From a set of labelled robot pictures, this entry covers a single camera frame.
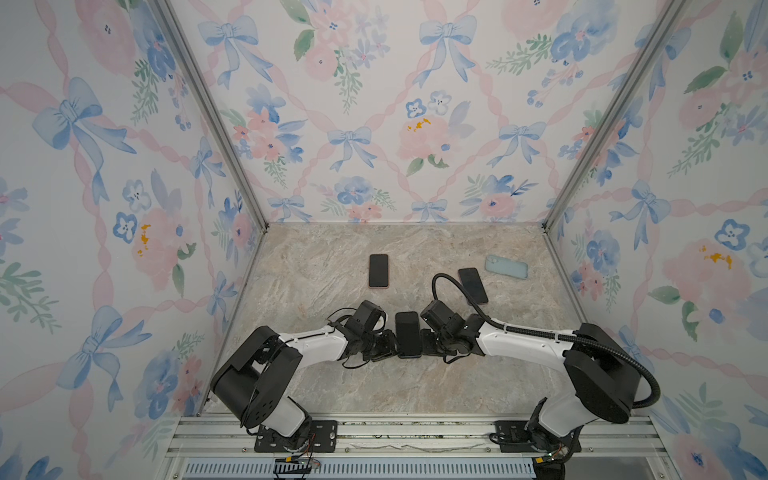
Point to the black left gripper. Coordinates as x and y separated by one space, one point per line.
389 348

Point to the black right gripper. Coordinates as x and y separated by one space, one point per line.
424 339

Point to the black phone case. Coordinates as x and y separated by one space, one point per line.
408 357

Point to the blue edged phone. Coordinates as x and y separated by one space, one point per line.
408 333

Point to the silver edged phone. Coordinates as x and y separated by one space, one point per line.
378 270

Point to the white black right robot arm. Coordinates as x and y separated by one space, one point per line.
603 381

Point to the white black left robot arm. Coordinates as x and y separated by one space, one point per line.
252 383

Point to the pink edged phone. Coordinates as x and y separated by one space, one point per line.
472 283

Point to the light blue phone case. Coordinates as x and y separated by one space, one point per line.
506 267

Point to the white vent grille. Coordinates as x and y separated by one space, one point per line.
361 468

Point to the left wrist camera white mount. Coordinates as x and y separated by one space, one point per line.
368 318

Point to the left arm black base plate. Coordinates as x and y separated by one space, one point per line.
317 436

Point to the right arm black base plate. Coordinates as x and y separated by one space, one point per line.
514 436

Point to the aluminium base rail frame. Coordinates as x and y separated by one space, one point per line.
630 451

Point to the aluminium corner post left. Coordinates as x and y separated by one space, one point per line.
179 45

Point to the aluminium corner post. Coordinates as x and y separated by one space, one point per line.
179 45
642 64

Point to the aluminium corner post right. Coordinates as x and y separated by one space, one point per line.
642 64

